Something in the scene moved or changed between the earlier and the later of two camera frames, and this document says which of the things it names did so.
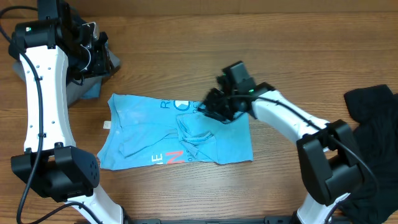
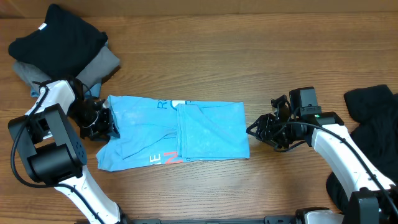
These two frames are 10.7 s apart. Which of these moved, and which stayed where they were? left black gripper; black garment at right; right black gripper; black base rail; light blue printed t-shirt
Moved: right black gripper; left black gripper
Stayed: black garment at right; light blue printed t-shirt; black base rail
